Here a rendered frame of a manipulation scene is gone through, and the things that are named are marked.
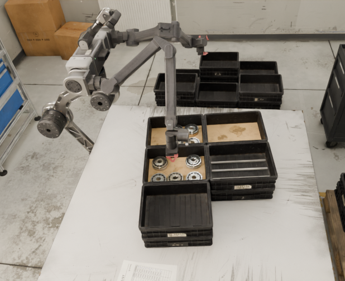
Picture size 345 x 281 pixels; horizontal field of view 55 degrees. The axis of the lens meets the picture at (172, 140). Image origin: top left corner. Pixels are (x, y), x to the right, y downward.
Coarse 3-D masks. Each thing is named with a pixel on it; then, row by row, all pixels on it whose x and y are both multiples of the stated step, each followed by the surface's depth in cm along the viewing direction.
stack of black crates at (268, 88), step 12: (240, 84) 311; (252, 84) 327; (264, 84) 325; (276, 84) 323; (240, 96) 308; (252, 96) 306; (264, 96) 304; (276, 96) 302; (240, 108) 318; (252, 108) 315; (264, 108) 313; (276, 108) 312
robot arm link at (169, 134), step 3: (165, 132) 179; (168, 132) 178; (171, 132) 177; (174, 132) 177; (177, 132) 177; (165, 135) 178; (168, 135) 177; (171, 135) 176; (174, 135) 177; (177, 135) 176; (168, 138) 178; (171, 138) 177; (174, 138) 178; (168, 141) 179; (171, 141) 179; (174, 141) 180
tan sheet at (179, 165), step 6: (150, 162) 222; (168, 162) 220; (174, 162) 220; (180, 162) 219; (150, 168) 218; (168, 168) 217; (174, 168) 216; (180, 168) 216; (186, 168) 215; (198, 168) 214; (204, 168) 214; (150, 174) 215; (168, 174) 213; (186, 174) 212; (204, 174) 211
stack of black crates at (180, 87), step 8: (160, 72) 336; (160, 80) 341; (176, 80) 338; (184, 80) 337; (192, 80) 336; (160, 88) 335; (176, 88) 333; (184, 88) 332; (192, 88) 330; (160, 96) 321; (176, 96) 318; (184, 96) 317; (192, 96) 316; (160, 104) 328; (176, 104) 325; (184, 104) 324; (192, 104) 323
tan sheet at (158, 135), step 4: (152, 128) 245; (156, 128) 244; (160, 128) 244; (164, 128) 244; (200, 128) 240; (152, 132) 242; (156, 132) 241; (160, 132) 241; (164, 132) 241; (200, 132) 237; (152, 136) 239; (156, 136) 239; (160, 136) 238; (164, 136) 238; (196, 136) 235; (200, 136) 235; (152, 140) 236; (156, 140) 235; (160, 140) 235; (164, 140) 235; (200, 140) 232; (152, 144) 233; (156, 144) 233; (160, 144) 232
